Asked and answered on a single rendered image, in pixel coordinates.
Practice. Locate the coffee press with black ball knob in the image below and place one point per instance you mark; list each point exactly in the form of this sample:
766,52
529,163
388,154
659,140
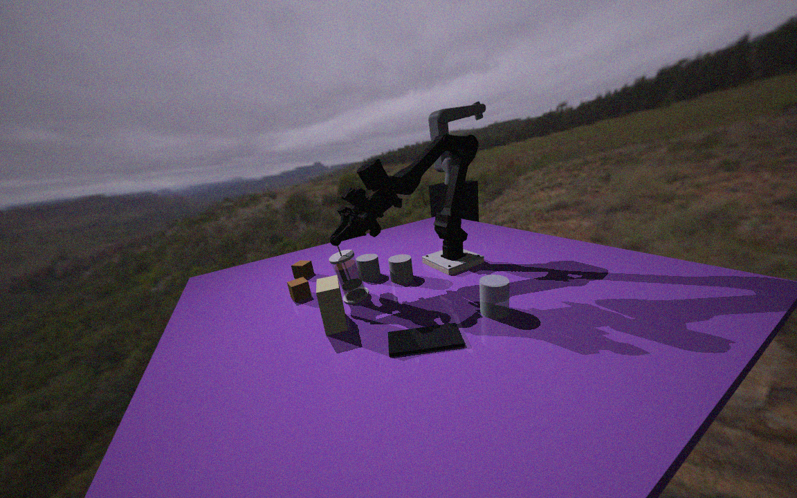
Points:
346,268

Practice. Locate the brown cube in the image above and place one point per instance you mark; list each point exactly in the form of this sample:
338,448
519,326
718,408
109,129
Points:
302,269
299,289

